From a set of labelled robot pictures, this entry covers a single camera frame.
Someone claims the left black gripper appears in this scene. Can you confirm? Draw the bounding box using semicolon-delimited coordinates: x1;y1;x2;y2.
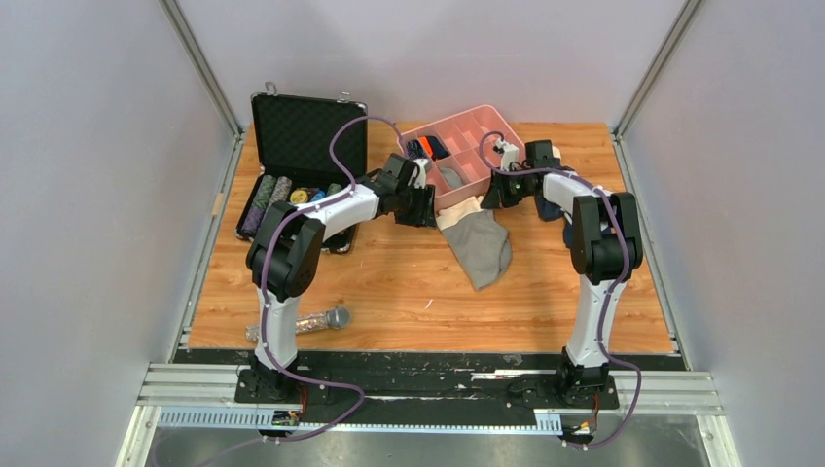
394;183;439;230

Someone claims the grey underwear white waistband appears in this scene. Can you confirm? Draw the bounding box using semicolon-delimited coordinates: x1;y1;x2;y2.
436;196;513;291

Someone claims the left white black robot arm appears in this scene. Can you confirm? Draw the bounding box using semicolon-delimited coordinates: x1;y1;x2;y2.
235;154;436;404

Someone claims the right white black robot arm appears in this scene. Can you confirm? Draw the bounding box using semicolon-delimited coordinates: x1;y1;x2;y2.
482;132;643;407

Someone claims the rolled grey underwear in tray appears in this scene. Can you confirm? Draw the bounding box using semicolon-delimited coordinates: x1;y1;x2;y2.
439;167;464;191

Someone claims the navy blue underwear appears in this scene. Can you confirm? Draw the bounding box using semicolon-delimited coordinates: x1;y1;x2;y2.
535;197;573;249

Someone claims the rolled dark patterned underwear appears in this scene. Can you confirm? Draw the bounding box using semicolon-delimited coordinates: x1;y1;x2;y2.
405;139;429;161

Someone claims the rolled navy underwear in tray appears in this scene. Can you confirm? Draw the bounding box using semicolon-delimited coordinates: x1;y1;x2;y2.
426;135;451;161

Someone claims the rolled orange underwear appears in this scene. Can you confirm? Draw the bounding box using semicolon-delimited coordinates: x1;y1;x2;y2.
417;136;437;161

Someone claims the pink compartment organizer tray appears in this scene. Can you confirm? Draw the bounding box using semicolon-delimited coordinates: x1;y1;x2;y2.
403;104;525;211

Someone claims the black poker chip case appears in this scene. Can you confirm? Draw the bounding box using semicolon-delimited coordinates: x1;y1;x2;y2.
234;91;368;241

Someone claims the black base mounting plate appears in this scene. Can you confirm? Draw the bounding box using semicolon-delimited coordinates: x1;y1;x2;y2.
234;350;620;427

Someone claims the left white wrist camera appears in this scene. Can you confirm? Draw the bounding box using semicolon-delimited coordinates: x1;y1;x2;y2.
413;158;433;188

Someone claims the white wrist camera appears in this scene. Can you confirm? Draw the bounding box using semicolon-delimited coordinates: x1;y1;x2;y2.
493;139;520;171
413;158;433;188

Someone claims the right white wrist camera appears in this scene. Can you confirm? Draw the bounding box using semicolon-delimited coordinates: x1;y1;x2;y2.
493;139;520;171

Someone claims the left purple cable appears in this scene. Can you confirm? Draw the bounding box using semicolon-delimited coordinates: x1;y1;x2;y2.
256;116;410;446

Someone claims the purple cable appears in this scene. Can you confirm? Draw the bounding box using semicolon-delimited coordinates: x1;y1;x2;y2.
256;116;410;446
477;131;644;450

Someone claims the glitter handle microphone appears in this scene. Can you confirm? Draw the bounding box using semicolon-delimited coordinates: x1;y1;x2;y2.
265;306;351;343

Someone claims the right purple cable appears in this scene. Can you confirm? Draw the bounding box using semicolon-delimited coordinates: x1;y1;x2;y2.
477;131;644;450

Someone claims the aluminium frame rail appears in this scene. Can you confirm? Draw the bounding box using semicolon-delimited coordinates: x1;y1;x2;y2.
116;364;741;466

